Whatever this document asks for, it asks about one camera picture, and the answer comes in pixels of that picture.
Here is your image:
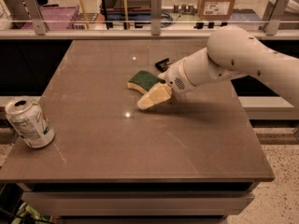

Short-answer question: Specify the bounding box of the brown cardboard box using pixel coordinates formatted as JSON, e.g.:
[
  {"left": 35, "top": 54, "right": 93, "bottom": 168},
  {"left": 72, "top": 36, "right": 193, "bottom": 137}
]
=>
[{"left": 197, "top": 0, "right": 235, "bottom": 20}]

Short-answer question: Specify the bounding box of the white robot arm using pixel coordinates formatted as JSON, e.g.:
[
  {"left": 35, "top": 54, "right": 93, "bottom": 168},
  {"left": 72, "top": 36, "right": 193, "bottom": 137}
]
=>
[{"left": 137, "top": 26, "right": 299, "bottom": 110}]

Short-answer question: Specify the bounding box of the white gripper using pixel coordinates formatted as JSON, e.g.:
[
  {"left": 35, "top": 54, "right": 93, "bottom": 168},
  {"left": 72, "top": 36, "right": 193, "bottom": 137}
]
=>
[{"left": 136, "top": 58, "right": 195, "bottom": 110}]

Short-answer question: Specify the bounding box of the right metal railing post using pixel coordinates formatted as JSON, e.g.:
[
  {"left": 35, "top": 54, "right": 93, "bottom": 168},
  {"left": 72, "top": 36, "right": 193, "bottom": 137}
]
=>
[{"left": 263, "top": 0, "right": 290, "bottom": 35}]

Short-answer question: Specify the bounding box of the left metal railing post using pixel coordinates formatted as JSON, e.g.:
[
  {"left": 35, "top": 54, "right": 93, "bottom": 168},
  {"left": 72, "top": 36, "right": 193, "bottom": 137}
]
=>
[{"left": 23, "top": 0, "right": 48, "bottom": 35}]

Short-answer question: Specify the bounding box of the green and yellow sponge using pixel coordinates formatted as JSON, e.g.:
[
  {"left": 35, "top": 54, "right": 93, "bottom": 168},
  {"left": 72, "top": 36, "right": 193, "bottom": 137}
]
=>
[{"left": 127, "top": 71, "right": 164, "bottom": 94}]

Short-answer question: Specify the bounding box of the middle metal railing post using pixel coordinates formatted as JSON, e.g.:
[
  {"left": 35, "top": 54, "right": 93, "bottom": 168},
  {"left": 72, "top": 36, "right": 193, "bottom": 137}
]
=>
[{"left": 150, "top": 0, "right": 162, "bottom": 35}]

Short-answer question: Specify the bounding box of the black snack bar wrapper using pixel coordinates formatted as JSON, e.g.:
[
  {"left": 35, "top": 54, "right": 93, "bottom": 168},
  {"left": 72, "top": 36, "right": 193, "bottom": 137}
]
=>
[{"left": 155, "top": 58, "right": 172, "bottom": 72}]

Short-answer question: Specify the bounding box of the purple plastic crate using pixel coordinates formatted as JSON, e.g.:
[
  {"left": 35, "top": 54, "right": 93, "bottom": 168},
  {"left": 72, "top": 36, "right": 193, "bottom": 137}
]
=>
[{"left": 21, "top": 5, "right": 80, "bottom": 31}]

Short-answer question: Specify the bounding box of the metal railing post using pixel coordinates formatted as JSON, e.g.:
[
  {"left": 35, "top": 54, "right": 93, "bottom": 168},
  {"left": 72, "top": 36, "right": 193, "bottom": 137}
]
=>
[
  {"left": 23, "top": 0, "right": 48, "bottom": 35},
  {"left": 263, "top": 0, "right": 290, "bottom": 35},
  {"left": 150, "top": 0, "right": 162, "bottom": 35}
]

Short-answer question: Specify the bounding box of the yellow broom handle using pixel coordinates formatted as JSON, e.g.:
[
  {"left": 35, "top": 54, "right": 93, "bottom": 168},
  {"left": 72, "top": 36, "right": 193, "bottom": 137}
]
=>
[{"left": 79, "top": 0, "right": 90, "bottom": 30}]

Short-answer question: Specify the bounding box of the white green 7up can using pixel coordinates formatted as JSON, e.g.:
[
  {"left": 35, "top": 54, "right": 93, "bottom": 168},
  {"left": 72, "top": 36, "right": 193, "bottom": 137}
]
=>
[{"left": 5, "top": 96, "right": 55, "bottom": 148}]

